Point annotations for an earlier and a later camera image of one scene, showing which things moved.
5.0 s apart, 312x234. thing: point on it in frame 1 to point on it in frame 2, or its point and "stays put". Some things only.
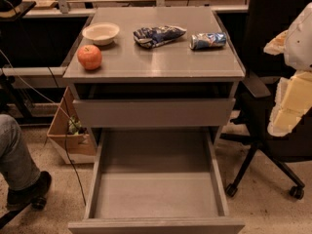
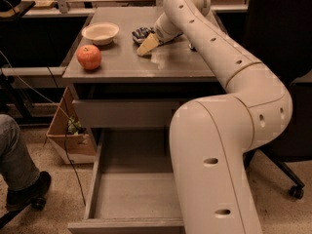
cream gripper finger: x=293 y=98 to x=164 y=29
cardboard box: x=73 y=143 stays put
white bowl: x=101 y=33 stays put
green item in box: x=74 y=125 stays put
